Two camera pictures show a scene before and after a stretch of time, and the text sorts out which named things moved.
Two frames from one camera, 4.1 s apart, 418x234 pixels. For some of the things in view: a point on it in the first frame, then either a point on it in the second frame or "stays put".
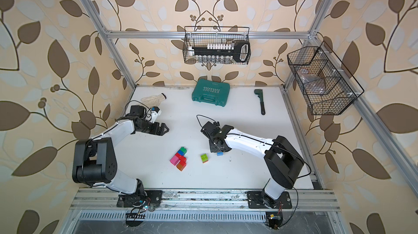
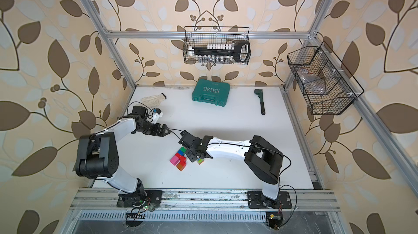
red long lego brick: (182, 158) stays put
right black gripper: (212, 148) to (190, 156)
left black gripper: (159, 132) stays put
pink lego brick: (174, 160) stays put
